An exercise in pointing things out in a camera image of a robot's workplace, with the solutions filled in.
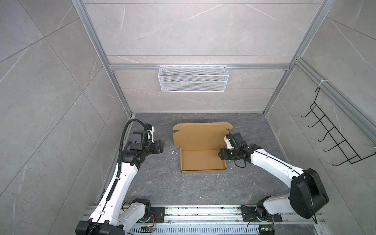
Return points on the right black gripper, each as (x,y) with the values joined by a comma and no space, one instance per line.
(223,153)

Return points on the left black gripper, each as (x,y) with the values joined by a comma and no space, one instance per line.
(158,146)

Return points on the brown cardboard box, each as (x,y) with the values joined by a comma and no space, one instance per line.
(200,144)

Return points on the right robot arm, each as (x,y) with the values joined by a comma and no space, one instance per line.
(307,193)

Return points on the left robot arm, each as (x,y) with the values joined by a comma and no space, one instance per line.
(108,217)

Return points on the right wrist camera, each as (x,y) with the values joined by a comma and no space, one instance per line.
(230,142)

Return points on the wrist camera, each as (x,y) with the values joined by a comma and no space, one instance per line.
(148,130)
(230,142)

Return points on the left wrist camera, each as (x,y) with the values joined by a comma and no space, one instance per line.
(148,130)

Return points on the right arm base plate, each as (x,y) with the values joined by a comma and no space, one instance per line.
(258,214)

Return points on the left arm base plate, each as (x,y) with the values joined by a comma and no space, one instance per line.
(152,214)

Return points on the white wire mesh basket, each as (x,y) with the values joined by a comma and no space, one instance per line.
(184,79)

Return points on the aluminium mounting rail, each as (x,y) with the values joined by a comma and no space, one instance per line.
(225,213)

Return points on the black wire hook rack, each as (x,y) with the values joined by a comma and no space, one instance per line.
(340,142)

